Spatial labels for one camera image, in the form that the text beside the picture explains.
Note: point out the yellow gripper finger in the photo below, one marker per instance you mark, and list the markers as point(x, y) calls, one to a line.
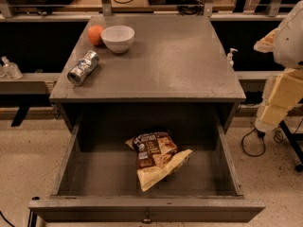
point(267, 43)
point(288, 91)

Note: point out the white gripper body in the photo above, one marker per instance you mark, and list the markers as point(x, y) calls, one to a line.
point(290, 44)

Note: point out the brown chip bag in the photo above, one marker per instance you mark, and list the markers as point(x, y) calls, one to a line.
point(157, 157)

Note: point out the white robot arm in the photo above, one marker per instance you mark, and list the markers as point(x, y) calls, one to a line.
point(289, 39)

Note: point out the grey cabinet counter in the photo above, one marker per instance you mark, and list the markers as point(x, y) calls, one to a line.
point(173, 58)

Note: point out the metal drawer knob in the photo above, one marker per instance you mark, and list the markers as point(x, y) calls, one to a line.
point(147, 219)

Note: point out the open grey top drawer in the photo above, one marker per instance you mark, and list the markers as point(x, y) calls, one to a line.
point(127, 163)

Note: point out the white pump bottle right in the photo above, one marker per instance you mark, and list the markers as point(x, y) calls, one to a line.
point(230, 55)

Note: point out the black table leg right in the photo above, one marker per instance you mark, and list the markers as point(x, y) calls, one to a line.
point(294, 139)

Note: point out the white ceramic bowl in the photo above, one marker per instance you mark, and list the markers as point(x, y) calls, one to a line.
point(118, 38)

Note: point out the orange fruit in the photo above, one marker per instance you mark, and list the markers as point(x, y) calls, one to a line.
point(94, 35)

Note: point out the silver soda can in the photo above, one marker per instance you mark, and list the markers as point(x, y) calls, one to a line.
point(83, 68)

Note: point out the clear sanitizer bottle left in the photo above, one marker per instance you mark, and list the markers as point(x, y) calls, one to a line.
point(11, 69)

